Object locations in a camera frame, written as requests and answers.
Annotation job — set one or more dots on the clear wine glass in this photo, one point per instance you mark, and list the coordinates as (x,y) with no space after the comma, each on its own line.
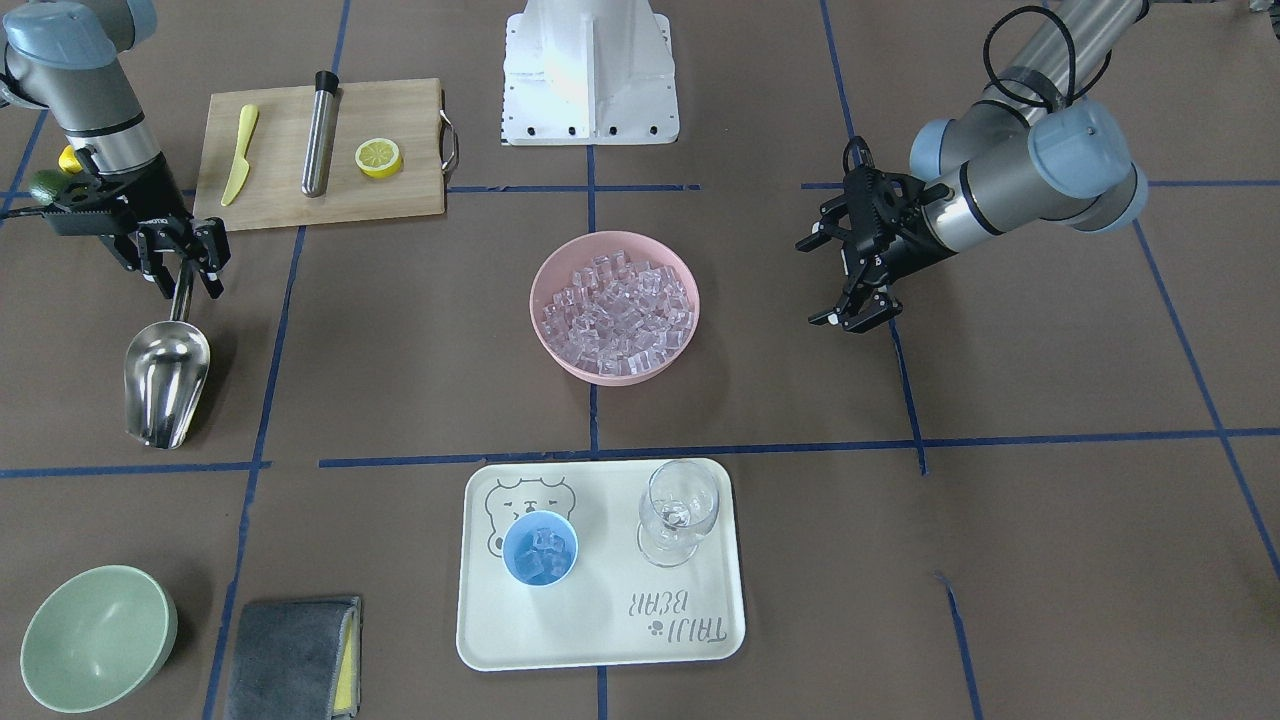
(677,511)

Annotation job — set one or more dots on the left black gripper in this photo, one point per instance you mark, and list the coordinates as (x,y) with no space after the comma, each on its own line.
(908,244)

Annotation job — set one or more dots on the pink bowl of ice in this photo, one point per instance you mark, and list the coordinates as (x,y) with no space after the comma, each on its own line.
(614,308)

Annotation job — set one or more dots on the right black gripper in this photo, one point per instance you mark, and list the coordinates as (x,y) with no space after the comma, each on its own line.
(153,211)

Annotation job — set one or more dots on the blue plastic cup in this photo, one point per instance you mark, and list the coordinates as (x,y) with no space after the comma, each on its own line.
(541,548)

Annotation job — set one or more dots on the grey folded cloth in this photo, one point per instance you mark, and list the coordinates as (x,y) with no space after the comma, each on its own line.
(297,659)

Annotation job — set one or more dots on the cream bear tray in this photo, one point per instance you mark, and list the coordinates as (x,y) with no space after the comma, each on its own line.
(614,607)

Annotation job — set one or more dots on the metal ice scoop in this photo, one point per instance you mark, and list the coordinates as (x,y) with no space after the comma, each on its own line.
(165,372)

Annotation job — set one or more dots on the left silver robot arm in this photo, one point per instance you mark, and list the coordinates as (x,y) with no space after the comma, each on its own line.
(1033,148)

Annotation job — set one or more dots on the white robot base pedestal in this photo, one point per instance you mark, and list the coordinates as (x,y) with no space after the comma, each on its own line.
(589,73)

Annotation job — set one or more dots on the green bowl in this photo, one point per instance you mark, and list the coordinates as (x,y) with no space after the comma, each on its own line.
(97,638)

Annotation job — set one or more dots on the green lime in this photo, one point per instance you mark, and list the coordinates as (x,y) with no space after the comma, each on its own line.
(46,185)

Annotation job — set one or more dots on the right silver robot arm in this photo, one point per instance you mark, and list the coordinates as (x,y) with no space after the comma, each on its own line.
(63,57)

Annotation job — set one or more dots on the steel cylinder rod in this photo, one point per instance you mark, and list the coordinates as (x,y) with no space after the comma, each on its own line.
(321,135)

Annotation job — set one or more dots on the lemon half slice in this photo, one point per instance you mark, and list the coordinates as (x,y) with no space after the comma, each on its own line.
(379,158)

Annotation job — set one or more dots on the yellow plastic knife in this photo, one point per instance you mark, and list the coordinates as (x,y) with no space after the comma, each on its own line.
(240,167)

